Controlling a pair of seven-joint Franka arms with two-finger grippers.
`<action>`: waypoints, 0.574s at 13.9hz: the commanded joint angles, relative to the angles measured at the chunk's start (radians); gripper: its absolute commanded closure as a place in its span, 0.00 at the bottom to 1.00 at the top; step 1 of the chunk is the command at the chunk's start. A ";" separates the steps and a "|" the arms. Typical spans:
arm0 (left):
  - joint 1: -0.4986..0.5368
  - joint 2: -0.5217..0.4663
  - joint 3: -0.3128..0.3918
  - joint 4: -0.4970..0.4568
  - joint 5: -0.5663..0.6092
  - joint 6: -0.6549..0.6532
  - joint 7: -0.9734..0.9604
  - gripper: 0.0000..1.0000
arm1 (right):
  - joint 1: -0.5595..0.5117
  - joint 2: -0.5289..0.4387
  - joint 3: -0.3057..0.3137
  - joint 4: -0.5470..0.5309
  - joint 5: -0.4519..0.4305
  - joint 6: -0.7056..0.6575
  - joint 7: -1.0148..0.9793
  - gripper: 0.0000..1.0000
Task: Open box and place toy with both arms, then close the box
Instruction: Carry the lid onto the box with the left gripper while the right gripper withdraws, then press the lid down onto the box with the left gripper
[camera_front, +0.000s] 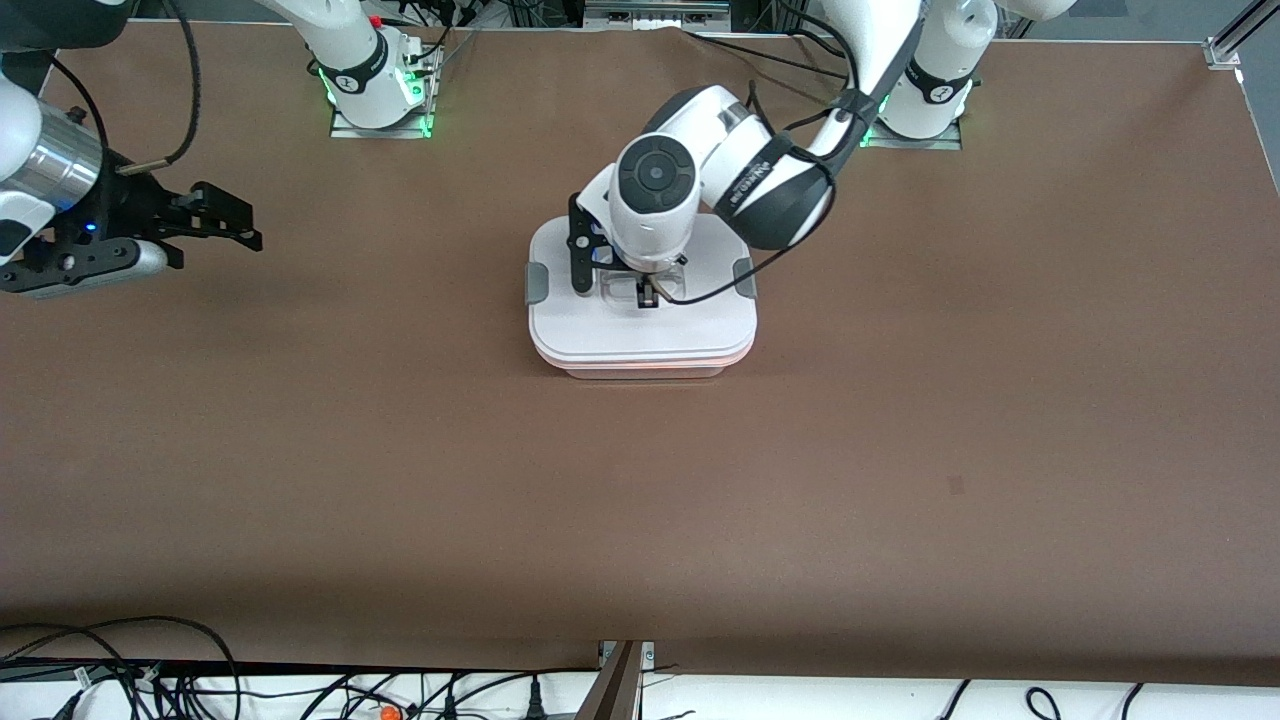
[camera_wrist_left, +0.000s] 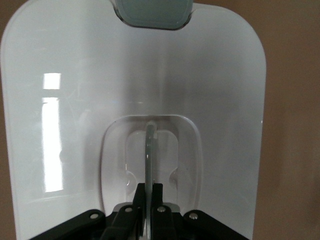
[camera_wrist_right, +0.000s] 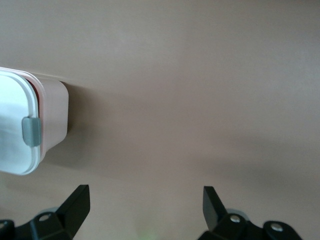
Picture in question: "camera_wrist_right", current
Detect pink plastic storage box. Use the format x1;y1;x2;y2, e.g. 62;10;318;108
0;66;70;163

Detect white box lid grey latches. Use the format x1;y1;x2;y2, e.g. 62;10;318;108
0;66;42;176

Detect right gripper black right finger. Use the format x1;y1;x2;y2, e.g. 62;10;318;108
198;186;305;240

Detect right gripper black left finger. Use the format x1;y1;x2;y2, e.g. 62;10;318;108
0;184;91;240

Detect brown table mat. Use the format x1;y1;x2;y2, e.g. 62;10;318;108
0;0;320;240

